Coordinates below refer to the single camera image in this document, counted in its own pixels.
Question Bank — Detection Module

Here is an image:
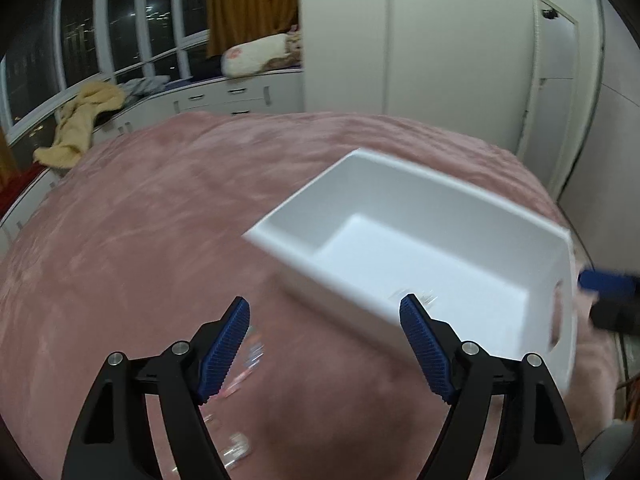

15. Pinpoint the floral plush pillow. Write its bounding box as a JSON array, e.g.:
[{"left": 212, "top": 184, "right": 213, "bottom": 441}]
[{"left": 221, "top": 31, "right": 304, "bottom": 77}]

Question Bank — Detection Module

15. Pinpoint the clear jewelry bag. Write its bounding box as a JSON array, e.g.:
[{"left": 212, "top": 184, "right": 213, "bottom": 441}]
[
  {"left": 218, "top": 431, "right": 251, "bottom": 469},
  {"left": 223, "top": 329, "right": 266, "bottom": 400}
]

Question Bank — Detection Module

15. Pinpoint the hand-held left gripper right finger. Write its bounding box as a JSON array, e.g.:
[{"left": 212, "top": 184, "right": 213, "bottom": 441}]
[{"left": 398, "top": 294, "right": 586, "bottom": 480}]

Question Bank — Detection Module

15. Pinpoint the white door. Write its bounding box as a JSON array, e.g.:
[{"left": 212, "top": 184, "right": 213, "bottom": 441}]
[{"left": 516, "top": 0, "right": 582, "bottom": 192}]

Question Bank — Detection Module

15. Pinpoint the white drawer cabinet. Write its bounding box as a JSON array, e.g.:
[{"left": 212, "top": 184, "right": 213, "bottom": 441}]
[{"left": 89, "top": 67, "right": 305, "bottom": 136}]

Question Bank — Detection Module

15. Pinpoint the striped grey cloth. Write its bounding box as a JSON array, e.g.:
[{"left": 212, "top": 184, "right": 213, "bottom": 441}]
[{"left": 117, "top": 75, "right": 172, "bottom": 99}]

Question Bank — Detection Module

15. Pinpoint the large glass window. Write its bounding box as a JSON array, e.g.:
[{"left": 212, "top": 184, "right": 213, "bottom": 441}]
[{"left": 0, "top": 0, "right": 212, "bottom": 133}]

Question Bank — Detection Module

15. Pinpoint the white wardrobe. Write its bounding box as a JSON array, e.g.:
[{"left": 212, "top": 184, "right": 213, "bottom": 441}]
[{"left": 298, "top": 0, "right": 538, "bottom": 141}]

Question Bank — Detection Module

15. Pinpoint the yellow towel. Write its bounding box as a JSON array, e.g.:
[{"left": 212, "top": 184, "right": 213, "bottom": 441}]
[{"left": 33, "top": 82, "right": 126, "bottom": 169}]

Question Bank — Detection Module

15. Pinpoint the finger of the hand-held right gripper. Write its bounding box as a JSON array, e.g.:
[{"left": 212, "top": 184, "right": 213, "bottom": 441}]
[
  {"left": 589, "top": 292, "right": 640, "bottom": 334},
  {"left": 577, "top": 268, "right": 640, "bottom": 293}
]

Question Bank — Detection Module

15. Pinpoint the pink plush blanket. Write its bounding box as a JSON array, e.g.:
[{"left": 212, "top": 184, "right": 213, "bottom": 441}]
[{"left": 0, "top": 111, "right": 622, "bottom": 480}]

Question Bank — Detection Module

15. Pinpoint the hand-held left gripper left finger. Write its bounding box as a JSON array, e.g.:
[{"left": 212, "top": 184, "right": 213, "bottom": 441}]
[{"left": 61, "top": 296, "right": 251, "bottom": 480}]

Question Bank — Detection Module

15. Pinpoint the white plastic storage box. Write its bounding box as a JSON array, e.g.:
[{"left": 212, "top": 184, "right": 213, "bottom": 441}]
[{"left": 242, "top": 148, "right": 581, "bottom": 394}]

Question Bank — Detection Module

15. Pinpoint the mustard brown curtain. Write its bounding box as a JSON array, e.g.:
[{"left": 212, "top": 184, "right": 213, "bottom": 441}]
[{"left": 206, "top": 0, "right": 300, "bottom": 59}]

